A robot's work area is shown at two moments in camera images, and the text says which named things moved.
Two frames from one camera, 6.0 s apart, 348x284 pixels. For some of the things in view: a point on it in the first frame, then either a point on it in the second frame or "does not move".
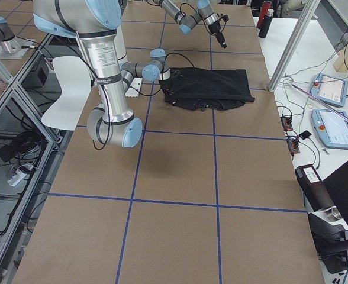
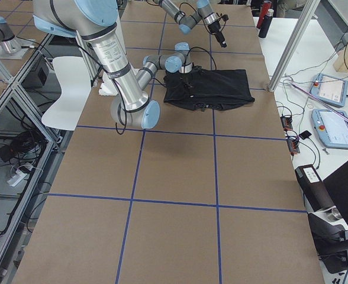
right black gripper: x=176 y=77 → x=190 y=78
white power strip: x=15 y=179 does not move
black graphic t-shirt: x=207 y=89 does not move
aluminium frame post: x=310 y=9 does not move
